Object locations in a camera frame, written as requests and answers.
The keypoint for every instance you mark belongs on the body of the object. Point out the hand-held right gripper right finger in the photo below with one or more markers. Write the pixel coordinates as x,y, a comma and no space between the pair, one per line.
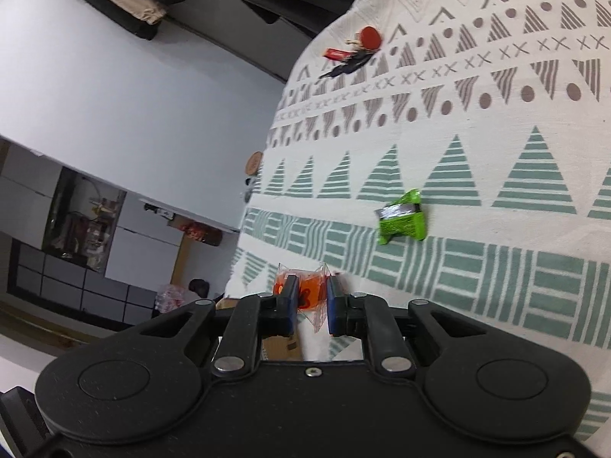
336,307

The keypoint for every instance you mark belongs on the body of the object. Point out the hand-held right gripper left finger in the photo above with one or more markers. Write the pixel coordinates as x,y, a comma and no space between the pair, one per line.
287,305

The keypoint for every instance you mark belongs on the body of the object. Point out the clear orange snack packet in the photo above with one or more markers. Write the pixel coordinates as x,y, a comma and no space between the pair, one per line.
312,291

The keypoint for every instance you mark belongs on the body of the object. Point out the black round object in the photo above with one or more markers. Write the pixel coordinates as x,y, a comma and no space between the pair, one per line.
199,288

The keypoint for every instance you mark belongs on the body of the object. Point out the lime green foil snack packet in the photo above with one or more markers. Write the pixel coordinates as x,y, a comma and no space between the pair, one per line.
405,224

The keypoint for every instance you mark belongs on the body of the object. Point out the pink plastic bag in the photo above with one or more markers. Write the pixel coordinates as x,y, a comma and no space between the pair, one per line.
169,298

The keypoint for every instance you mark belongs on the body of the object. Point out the brown round disc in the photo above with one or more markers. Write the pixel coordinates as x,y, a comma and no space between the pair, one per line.
254,163

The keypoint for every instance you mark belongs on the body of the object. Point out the white storage cabinet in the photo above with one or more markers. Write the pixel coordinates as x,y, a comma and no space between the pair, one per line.
143,257

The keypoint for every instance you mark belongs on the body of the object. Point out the patterned tablecloth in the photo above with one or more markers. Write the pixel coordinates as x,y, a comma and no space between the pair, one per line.
477,129

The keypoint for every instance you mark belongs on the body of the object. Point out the key bunch with red tags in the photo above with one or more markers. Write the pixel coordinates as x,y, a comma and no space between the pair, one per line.
370,37

